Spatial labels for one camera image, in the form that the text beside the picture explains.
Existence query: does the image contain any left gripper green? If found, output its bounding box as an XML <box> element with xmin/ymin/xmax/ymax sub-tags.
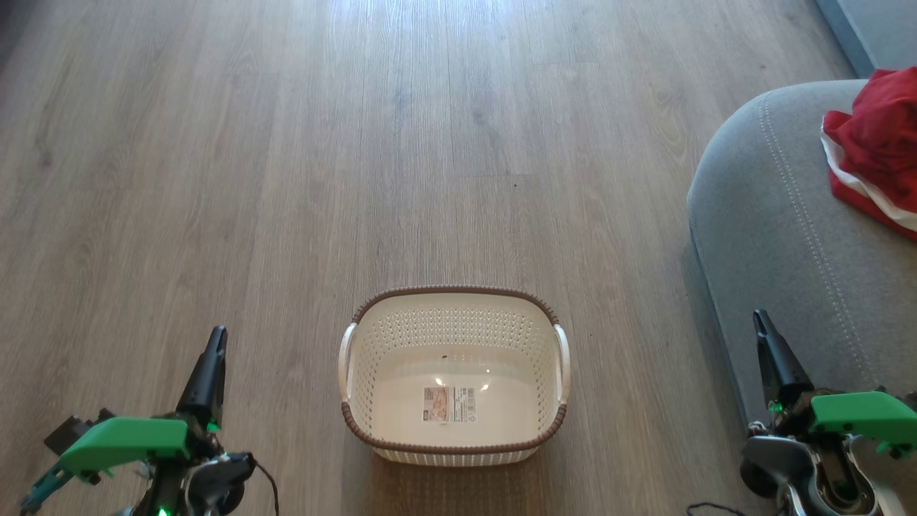
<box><xmin>59</xmin><ymin>325</ymin><xmax>229</xmax><ymax>480</ymax></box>

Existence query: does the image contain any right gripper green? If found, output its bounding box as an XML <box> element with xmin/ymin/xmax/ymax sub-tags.
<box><xmin>752</xmin><ymin>309</ymin><xmax>917</xmax><ymax>446</ymax></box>

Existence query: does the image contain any red and white garment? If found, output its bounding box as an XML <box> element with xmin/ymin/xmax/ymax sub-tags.
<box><xmin>820</xmin><ymin>66</ymin><xmax>917</xmax><ymax>242</ymax></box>

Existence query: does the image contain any cream laundry basket brown rim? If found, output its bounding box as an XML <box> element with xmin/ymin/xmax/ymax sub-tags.
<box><xmin>337</xmin><ymin>285</ymin><xmax>572</xmax><ymax>469</ymax></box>

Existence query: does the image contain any grey fabric sofa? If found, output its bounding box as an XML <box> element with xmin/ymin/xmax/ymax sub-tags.
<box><xmin>686</xmin><ymin>79</ymin><xmax>917</xmax><ymax>516</ymax></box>

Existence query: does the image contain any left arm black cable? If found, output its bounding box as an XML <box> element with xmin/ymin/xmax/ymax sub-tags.
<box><xmin>247</xmin><ymin>454</ymin><xmax>282</xmax><ymax>516</ymax></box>

